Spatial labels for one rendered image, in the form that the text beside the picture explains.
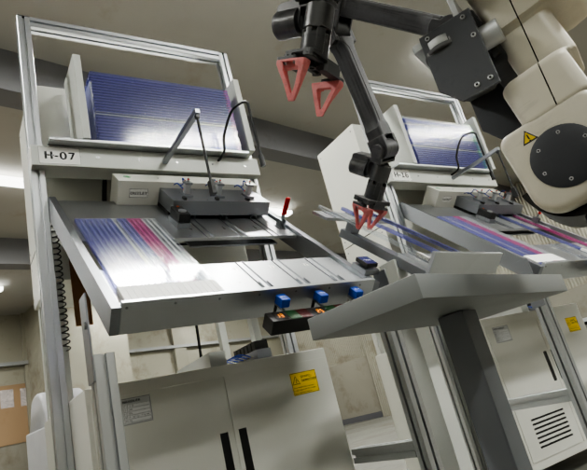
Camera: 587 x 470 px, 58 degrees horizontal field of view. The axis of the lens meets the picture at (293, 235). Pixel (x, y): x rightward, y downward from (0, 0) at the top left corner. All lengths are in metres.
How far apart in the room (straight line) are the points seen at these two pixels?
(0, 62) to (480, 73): 3.76
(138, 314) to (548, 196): 0.78
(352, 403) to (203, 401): 11.03
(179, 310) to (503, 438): 0.67
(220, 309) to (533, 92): 0.74
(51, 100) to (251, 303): 1.17
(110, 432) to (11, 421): 9.41
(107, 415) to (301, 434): 0.66
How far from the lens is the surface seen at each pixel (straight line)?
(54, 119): 2.04
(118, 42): 2.16
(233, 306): 1.19
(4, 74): 4.34
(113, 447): 1.07
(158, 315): 1.13
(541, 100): 0.99
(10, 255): 7.39
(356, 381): 12.25
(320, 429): 1.60
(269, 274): 1.35
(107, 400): 1.08
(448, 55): 1.05
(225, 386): 1.48
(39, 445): 7.84
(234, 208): 1.73
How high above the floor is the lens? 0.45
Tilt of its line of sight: 18 degrees up
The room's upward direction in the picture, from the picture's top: 14 degrees counter-clockwise
